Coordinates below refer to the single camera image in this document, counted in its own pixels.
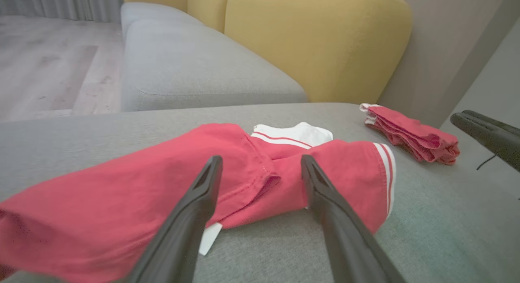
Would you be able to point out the wide yellow sofa back cushion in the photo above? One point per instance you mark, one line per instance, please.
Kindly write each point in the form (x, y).
(325, 43)

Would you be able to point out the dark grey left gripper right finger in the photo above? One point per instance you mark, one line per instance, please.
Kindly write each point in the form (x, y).
(345, 242)

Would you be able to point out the large grey fabric sofa ottoman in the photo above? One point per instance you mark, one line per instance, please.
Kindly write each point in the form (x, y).
(426, 234)

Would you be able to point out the long grey sofa seat cushion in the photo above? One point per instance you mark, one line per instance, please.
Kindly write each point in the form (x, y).
(195, 67)

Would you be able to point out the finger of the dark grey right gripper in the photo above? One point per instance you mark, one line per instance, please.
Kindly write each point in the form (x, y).
(495, 142)
(491, 122)

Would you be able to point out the red white-striped basketball shorts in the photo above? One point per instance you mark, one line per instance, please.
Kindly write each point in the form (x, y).
(410, 134)

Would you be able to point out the short grey sofa seat cushion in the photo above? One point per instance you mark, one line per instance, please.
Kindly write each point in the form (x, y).
(150, 12)

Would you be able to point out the grey pleated curtain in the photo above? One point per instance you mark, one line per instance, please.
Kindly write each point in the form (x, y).
(61, 4)

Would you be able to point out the red white basketball jersey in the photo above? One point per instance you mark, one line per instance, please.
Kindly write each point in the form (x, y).
(101, 201)

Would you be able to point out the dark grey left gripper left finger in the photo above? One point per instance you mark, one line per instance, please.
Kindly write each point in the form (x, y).
(183, 234)

